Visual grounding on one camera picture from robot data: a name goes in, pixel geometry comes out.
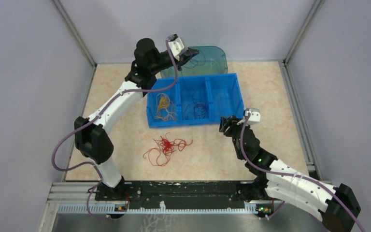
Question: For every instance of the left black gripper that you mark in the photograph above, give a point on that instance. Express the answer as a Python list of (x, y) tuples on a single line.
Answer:
[(185, 56)]

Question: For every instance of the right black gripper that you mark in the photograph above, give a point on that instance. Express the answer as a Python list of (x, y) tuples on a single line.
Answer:
[(226, 122)]

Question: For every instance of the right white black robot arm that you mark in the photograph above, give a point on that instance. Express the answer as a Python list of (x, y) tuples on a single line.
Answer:
[(336, 207)]

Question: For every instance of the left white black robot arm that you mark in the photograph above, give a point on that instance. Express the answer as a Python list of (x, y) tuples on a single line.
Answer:
[(92, 133)]

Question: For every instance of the teal transparent plastic tub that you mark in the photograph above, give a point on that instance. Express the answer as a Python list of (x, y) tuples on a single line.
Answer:
[(210, 60)]

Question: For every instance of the blue three-compartment plastic bin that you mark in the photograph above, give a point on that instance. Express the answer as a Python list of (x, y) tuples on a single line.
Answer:
[(194, 100)]

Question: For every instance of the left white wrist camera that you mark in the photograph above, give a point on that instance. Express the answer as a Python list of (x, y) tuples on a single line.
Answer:
[(176, 45)]

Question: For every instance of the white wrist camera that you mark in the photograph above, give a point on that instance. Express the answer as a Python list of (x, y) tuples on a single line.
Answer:
[(253, 115), (176, 45)]

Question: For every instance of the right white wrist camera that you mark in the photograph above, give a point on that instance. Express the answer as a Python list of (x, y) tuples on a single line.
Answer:
[(253, 115)]

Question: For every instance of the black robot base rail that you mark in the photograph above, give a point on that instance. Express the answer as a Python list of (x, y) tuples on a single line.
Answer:
[(189, 197)]

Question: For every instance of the left aluminium frame post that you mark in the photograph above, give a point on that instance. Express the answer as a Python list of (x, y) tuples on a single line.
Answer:
[(72, 29)]

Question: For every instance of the aluminium frame post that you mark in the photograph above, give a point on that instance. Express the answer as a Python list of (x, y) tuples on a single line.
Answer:
[(303, 30), (72, 29)]

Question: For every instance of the right aluminium frame post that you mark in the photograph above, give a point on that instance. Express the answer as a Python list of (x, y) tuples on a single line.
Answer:
[(303, 30)]

